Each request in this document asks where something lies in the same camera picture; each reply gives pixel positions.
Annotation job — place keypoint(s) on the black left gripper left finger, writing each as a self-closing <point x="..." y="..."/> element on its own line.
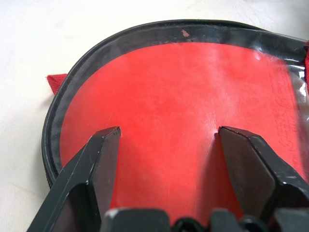
<point x="79" y="183"/>

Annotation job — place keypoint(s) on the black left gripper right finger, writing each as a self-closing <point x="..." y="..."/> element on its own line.
<point x="256" y="174"/>

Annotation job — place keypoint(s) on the red table tennis paddle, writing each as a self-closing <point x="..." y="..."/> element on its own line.
<point x="169" y="96"/>

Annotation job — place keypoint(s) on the black zippered paddle case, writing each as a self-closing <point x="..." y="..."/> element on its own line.
<point x="149" y="32"/>

